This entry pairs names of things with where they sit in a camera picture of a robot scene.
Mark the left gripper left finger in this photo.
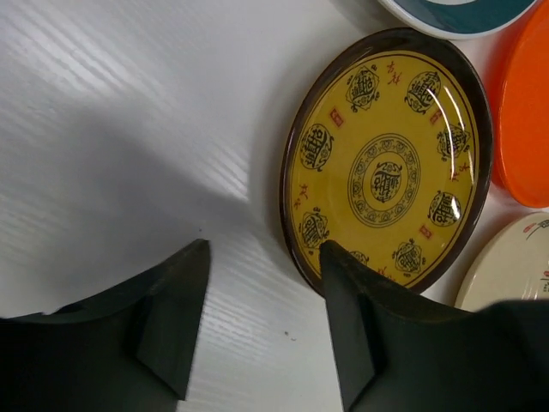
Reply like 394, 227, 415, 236
1, 239, 211, 411

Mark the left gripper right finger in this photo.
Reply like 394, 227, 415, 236
320, 240, 548, 411

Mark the cream floral plate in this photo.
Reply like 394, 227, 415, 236
454, 212, 548, 312

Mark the yellow brown patterned plate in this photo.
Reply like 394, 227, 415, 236
279, 27, 494, 293

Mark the orange plate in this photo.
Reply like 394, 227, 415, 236
488, 1, 548, 209

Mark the white plate green rim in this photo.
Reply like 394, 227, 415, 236
379, 0, 537, 39

